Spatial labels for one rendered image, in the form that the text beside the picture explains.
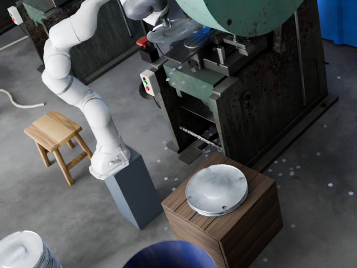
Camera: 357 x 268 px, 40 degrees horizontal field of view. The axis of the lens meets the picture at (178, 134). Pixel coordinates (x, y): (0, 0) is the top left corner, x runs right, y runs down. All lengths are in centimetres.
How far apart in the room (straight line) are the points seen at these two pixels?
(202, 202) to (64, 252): 95
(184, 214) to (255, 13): 94
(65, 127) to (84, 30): 117
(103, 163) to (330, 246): 116
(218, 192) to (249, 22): 77
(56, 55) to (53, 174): 143
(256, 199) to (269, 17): 80
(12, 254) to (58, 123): 99
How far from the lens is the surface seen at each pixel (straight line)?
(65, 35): 201
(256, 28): 210
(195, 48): 247
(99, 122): 219
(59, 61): 201
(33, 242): 248
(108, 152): 238
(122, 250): 269
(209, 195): 224
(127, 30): 416
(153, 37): 244
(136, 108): 354
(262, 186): 227
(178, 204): 230
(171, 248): 205
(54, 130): 309
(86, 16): 201
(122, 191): 249
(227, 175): 231
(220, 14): 191
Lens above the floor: 205
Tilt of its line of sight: 40 degrees down
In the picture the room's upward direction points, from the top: 19 degrees counter-clockwise
